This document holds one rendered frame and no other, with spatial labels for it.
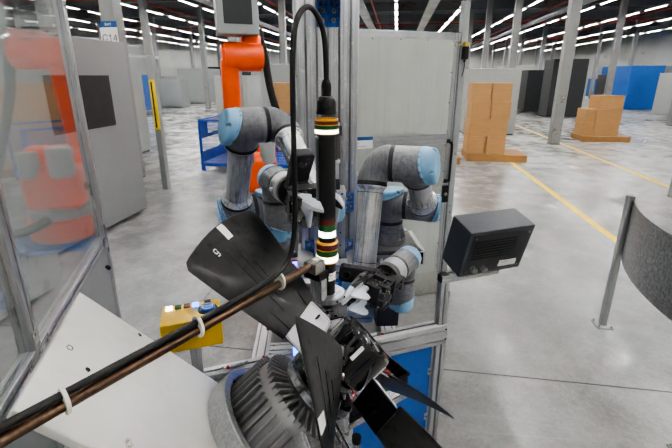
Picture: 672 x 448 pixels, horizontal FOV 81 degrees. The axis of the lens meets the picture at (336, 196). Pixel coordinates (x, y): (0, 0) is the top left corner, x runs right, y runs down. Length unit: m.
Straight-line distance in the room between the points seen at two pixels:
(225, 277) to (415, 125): 2.31
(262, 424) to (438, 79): 2.53
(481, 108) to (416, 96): 6.09
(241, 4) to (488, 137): 5.98
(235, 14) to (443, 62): 2.53
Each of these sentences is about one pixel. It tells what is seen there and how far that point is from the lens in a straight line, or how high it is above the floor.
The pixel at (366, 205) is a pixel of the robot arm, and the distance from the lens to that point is 1.23.
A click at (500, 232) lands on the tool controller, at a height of 1.22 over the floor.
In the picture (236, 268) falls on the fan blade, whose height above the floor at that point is 1.38.
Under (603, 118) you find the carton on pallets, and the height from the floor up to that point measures 0.63.
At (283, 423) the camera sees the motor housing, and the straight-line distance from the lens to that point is 0.77.
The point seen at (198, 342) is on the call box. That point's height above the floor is 1.00.
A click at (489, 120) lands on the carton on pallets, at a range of 8.98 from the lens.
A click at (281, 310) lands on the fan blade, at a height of 1.30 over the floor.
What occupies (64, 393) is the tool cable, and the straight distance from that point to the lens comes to 0.56.
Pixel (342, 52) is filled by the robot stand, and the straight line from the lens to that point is 1.70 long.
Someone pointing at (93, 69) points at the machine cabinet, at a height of 1.78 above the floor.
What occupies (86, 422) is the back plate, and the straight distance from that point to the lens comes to 0.64.
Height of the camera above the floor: 1.71
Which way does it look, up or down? 17 degrees down
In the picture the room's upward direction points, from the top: straight up
